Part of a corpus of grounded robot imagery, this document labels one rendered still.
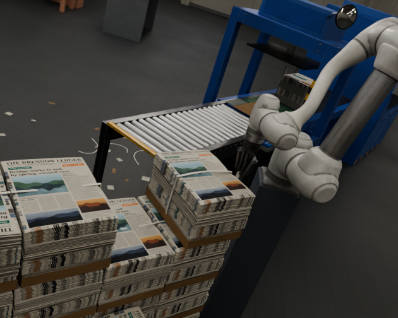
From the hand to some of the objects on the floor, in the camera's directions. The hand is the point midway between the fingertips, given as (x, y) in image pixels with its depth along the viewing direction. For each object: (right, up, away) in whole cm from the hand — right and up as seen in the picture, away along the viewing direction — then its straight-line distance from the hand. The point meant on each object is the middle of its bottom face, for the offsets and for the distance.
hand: (238, 178), depth 181 cm
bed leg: (-96, -36, +97) cm, 141 cm away
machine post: (+72, -28, +218) cm, 231 cm away
